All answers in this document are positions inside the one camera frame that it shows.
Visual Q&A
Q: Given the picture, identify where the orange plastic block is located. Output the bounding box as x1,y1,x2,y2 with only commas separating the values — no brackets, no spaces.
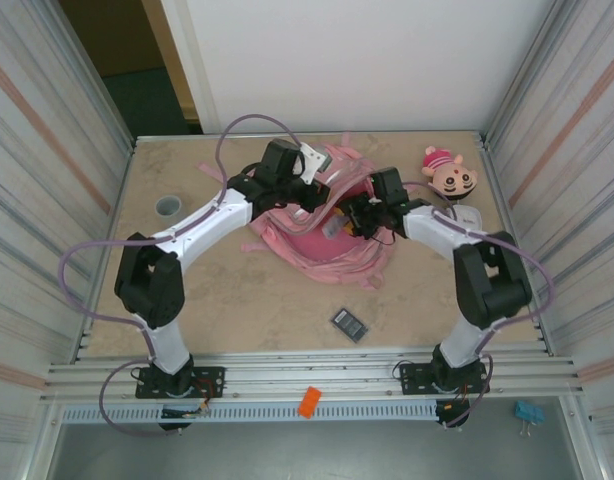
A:
296,385,322,419

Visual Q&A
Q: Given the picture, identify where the blue binder clip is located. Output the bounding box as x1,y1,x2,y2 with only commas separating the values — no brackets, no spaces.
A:
513,399,546,439

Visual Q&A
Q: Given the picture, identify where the black battery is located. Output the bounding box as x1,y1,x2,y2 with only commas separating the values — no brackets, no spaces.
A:
327,307,367,344

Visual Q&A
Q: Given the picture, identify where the pink backpack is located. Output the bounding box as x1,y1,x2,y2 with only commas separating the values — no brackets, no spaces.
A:
196,132,393,294

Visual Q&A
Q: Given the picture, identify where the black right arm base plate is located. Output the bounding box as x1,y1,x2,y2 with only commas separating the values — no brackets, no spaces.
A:
397,362,491,396

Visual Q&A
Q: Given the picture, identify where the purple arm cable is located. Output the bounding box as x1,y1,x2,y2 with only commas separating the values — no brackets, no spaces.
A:
401,180,556,431
59,113,308,437

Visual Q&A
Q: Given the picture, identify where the beige door frame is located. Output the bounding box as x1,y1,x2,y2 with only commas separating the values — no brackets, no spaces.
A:
139,0,206,135

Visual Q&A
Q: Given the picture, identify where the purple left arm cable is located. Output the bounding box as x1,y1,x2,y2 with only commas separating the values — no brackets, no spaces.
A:
59,113,308,437

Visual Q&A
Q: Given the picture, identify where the grey cup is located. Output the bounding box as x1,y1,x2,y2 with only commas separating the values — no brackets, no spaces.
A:
154,194,183,221

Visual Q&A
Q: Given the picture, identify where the pink plush doll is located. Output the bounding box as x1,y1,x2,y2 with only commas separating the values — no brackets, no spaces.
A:
420,144,481,201

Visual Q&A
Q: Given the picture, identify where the white slotted cable duct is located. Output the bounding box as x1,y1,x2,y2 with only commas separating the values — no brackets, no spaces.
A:
61,402,438,425

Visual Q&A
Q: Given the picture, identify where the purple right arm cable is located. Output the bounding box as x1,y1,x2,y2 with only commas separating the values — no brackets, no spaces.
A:
401,180,556,431

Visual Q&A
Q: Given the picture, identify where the white plastic container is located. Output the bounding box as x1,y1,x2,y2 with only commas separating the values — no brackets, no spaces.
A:
449,202,483,231

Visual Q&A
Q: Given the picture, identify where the aluminium frame rail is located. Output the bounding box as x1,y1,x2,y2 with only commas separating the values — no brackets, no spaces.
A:
39,349,586,404

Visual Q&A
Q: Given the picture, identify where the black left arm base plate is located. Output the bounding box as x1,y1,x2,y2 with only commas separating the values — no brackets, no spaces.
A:
135,366,227,400

